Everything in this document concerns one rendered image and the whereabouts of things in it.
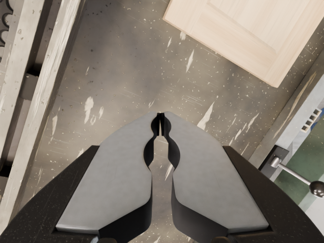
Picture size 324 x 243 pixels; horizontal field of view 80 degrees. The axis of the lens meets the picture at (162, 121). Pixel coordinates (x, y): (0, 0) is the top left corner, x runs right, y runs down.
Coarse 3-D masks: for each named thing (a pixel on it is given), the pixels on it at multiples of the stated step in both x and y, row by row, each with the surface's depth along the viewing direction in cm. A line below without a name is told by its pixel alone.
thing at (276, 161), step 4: (272, 160) 51; (276, 160) 50; (280, 160) 50; (272, 164) 50; (276, 164) 50; (280, 164) 50; (284, 168) 49; (288, 168) 49; (288, 172) 49; (292, 172) 48; (296, 176) 48; (300, 176) 47; (304, 180) 47; (308, 180) 46; (308, 184) 46; (312, 184) 45; (316, 184) 44; (320, 184) 44; (312, 188) 45; (316, 188) 44; (320, 188) 44; (312, 192) 45; (316, 192) 44; (320, 192) 44; (316, 196) 45; (320, 196) 44
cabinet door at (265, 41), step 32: (192, 0) 34; (224, 0) 36; (256, 0) 37; (288, 0) 39; (320, 0) 40; (192, 32) 36; (224, 32) 38; (256, 32) 40; (288, 32) 41; (256, 64) 42; (288, 64) 44
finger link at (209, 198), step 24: (168, 120) 11; (168, 144) 10; (192, 144) 9; (216, 144) 9; (192, 168) 8; (216, 168) 8; (192, 192) 7; (216, 192) 7; (240, 192) 7; (192, 216) 6; (216, 216) 6; (240, 216) 6
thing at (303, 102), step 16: (320, 64) 47; (304, 80) 49; (320, 80) 46; (304, 96) 47; (320, 96) 48; (288, 112) 50; (304, 112) 48; (272, 128) 52; (288, 128) 49; (272, 144) 51; (288, 144) 51; (256, 160) 53
